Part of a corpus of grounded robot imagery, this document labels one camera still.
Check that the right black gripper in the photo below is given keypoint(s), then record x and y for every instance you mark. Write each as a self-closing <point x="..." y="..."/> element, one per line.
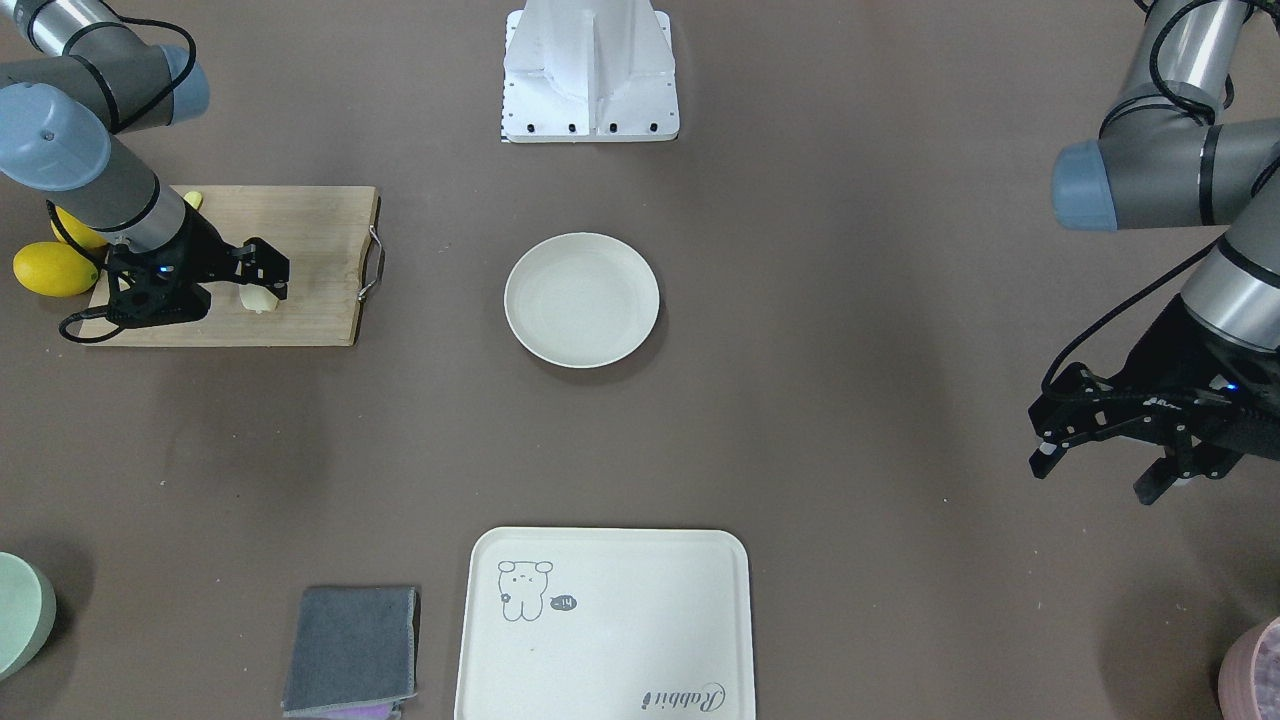
<point x="203" y="250"/>

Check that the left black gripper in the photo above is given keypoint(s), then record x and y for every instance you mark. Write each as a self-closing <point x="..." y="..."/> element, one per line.
<point x="1172" y="352"/>

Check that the white steamed bun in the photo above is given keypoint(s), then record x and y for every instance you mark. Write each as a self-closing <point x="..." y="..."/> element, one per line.
<point x="257" y="299"/>

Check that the cream round plate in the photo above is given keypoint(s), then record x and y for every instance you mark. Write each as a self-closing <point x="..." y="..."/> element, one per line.
<point x="581" y="300"/>

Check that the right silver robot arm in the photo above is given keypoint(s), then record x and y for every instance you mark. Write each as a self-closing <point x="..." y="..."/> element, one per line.
<point x="63" y="115"/>

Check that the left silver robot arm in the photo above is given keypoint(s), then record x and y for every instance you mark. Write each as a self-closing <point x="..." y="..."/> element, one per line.
<point x="1164" y="158"/>

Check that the beige serving tray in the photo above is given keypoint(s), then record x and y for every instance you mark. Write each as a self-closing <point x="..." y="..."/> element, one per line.
<point x="601" y="623"/>

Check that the wooden cutting board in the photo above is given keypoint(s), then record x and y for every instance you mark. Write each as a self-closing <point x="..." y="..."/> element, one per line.
<point x="325" y="232"/>

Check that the whole yellow lemon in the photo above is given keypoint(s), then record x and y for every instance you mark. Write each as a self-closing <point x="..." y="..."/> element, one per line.
<point x="54" y="269"/>
<point x="65" y="227"/>

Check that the pink bowl with ice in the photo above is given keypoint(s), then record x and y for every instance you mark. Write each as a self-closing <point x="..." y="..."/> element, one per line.
<point x="1249" y="675"/>

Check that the folded grey cloth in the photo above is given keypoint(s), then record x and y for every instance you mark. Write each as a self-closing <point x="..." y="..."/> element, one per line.
<point x="354" y="653"/>

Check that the mint green bowl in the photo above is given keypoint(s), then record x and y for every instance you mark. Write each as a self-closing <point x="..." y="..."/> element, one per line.
<point x="28" y="610"/>

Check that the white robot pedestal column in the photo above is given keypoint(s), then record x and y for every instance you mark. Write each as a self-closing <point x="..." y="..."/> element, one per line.
<point x="589" y="71"/>

